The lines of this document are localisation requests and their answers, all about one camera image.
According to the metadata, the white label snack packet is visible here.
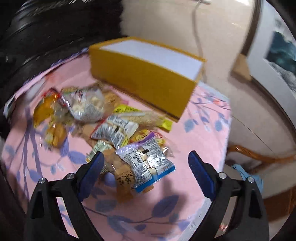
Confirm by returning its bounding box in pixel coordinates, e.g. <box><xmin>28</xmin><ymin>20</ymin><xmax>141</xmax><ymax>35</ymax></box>
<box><xmin>90</xmin><ymin>115</ymin><xmax>139</xmax><ymax>149</ymax></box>

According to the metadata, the dark carved wooden sofa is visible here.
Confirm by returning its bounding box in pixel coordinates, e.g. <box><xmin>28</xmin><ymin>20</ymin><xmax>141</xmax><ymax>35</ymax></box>
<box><xmin>0</xmin><ymin>0</ymin><xmax>125</xmax><ymax>140</ymax></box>

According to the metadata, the yellow cardboard shoe box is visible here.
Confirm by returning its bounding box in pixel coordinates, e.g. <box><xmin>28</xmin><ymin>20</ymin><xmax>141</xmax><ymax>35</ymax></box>
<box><xmin>88</xmin><ymin>37</ymin><xmax>206</xmax><ymax>121</ymax></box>

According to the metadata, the white plug and cable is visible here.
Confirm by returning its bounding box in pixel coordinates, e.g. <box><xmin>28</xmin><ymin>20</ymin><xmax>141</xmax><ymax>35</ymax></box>
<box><xmin>191</xmin><ymin>0</ymin><xmax>212</xmax><ymax>58</ymax></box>

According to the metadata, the brown paper snack bag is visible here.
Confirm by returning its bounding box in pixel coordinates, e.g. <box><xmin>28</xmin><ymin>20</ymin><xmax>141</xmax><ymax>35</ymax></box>
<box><xmin>103</xmin><ymin>149</ymin><xmax>135</xmax><ymax>203</ymax></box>

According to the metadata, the framed lotus painting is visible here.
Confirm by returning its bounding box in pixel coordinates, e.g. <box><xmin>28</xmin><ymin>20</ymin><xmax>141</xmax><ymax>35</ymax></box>
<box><xmin>232</xmin><ymin>0</ymin><xmax>296</xmax><ymax>110</ymax></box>

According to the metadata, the yellow green long packet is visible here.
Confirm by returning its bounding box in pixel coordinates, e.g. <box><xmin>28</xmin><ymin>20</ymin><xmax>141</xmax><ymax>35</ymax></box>
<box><xmin>113</xmin><ymin>104</ymin><xmax>173</xmax><ymax>132</ymax></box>

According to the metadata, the sesame bar clear wrapper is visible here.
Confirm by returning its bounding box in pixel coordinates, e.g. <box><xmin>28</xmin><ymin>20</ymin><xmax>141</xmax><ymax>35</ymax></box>
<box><xmin>116</xmin><ymin>111</ymin><xmax>164</xmax><ymax>127</ymax></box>

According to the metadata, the yellow orange snack packet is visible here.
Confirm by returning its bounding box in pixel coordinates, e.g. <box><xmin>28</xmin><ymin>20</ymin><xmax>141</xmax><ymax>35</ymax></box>
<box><xmin>33</xmin><ymin>93</ymin><xmax>59</xmax><ymax>128</ymax></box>

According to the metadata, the pink floral tablecloth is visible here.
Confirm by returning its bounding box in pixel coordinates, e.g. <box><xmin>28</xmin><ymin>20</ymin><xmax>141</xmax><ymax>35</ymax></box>
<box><xmin>1</xmin><ymin>54</ymin><xmax>231</xmax><ymax>240</ymax></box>

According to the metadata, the blue cloth on chair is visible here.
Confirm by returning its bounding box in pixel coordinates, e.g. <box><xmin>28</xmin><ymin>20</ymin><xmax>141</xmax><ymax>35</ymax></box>
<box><xmin>231</xmin><ymin>164</ymin><xmax>264</xmax><ymax>194</ymax></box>

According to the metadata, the wooden armchair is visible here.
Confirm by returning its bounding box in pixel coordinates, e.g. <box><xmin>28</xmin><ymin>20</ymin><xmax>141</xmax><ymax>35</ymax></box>
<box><xmin>226</xmin><ymin>145</ymin><xmax>295</xmax><ymax>221</ymax></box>

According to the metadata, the blue silver nut packet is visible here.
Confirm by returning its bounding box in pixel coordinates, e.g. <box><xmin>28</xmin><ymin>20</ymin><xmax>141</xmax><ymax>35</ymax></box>
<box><xmin>115</xmin><ymin>133</ymin><xmax>175</xmax><ymax>193</ymax></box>

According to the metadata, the white balls snack bag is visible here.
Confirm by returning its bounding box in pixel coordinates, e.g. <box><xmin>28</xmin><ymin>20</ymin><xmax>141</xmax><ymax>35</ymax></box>
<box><xmin>61</xmin><ymin>87</ymin><xmax>105</xmax><ymax>123</ymax></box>

